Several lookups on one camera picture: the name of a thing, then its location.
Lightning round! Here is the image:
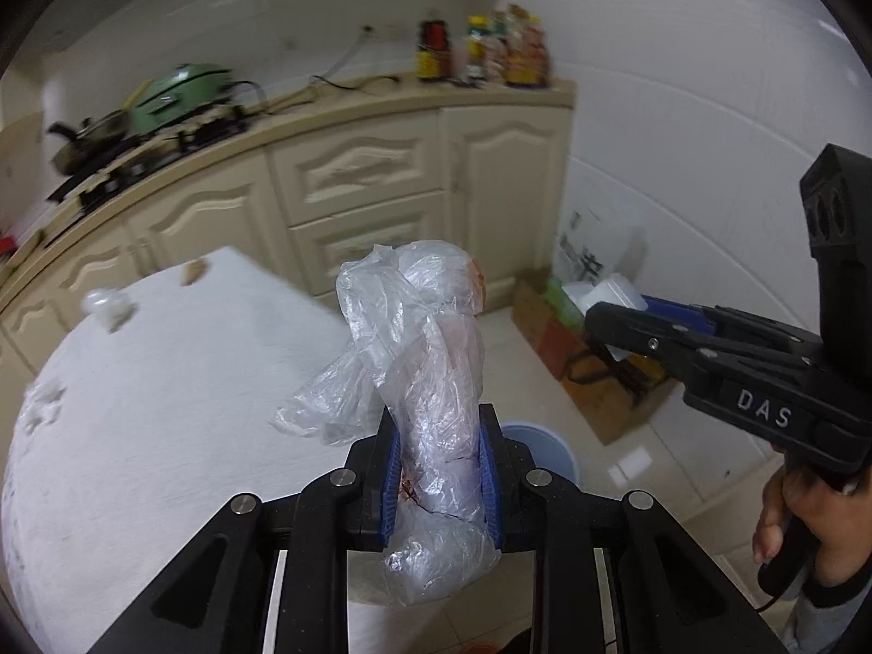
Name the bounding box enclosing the dark sauce bottle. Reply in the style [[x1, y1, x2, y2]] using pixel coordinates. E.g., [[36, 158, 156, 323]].
[[416, 9, 455, 83]]

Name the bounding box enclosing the white printed bag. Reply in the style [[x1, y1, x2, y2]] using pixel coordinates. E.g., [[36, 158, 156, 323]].
[[555, 208, 645, 287]]

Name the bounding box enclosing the black power cable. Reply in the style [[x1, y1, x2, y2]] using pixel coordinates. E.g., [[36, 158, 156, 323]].
[[235, 31, 403, 114]]

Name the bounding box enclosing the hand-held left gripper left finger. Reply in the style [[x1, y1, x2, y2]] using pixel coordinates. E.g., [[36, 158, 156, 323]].
[[88, 415, 403, 654]]

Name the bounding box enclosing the green electric cooker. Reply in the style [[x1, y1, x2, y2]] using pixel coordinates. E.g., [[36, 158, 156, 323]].
[[129, 63, 237, 132]]

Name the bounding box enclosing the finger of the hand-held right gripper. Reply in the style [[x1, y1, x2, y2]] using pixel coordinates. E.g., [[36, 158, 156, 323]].
[[584, 301, 724, 393], [640, 295, 823, 364]]

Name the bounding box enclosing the cluster of condiment bottles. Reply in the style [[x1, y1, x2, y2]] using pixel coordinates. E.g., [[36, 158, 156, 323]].
[[463, 3, 550, 89]]

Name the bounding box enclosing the black gas hob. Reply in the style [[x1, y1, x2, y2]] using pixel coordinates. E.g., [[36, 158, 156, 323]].
[[46, 116, 250, 203]]

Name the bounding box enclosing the round table white cloth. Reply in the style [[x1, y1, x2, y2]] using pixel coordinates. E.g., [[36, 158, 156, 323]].
[[0, 245, 410, 654]]

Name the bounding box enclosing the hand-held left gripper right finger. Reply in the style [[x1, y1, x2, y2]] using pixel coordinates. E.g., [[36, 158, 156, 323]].
[[477, 403, 788, 654]]

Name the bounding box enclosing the clear plastic bag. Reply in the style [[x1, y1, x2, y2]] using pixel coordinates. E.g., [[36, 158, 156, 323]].
[[272, 240, 505, 607]]

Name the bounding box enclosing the blue trash bin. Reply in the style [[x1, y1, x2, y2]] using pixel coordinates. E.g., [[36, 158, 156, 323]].
[[500, 424, 582, 493]]

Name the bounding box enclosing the person's right hand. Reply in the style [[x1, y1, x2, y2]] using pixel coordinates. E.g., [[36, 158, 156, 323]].
[[753, 467, 872, 590]]

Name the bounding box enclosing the person's right forearm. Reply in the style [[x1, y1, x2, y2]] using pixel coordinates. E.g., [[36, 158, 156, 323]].
[[780, 576, 872, 654]]

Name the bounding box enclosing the black wok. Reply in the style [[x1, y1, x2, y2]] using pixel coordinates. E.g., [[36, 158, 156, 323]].
[[46, 107, 137, 175]]

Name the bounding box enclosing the crumpled white tissue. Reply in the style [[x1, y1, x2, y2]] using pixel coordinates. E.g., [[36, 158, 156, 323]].
[[82, 288, 135, 332]]

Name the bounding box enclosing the brown cardboard box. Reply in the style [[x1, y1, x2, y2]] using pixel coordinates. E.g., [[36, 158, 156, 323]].
[[512, 272, 683, 448]]

